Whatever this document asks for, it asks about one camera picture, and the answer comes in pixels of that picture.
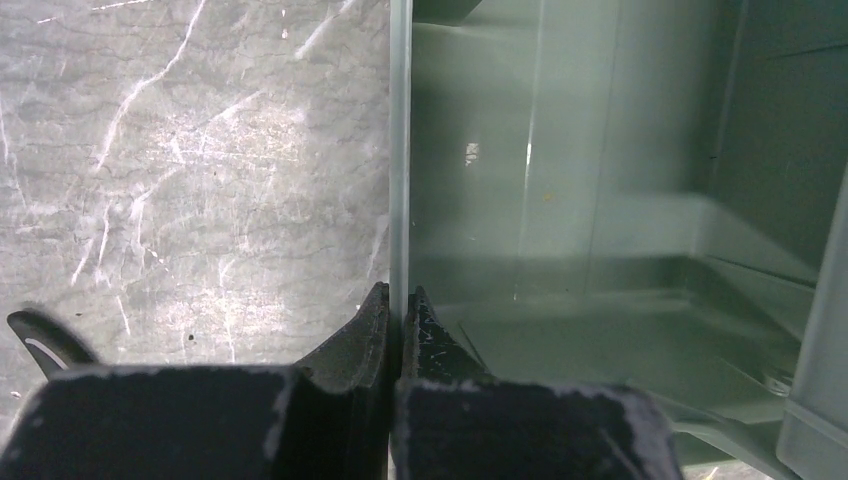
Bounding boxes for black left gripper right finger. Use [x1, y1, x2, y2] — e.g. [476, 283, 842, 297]
[392, 288, 682, 479]

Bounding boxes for black handled pliers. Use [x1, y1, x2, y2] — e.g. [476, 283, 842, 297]
[7, 308, 100, 380]

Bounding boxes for green toolbox with clear lid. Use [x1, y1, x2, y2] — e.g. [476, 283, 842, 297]
[392, 1, 847, 479]

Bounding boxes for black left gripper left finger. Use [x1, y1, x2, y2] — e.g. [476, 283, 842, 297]
[1, 282, 390, 479]

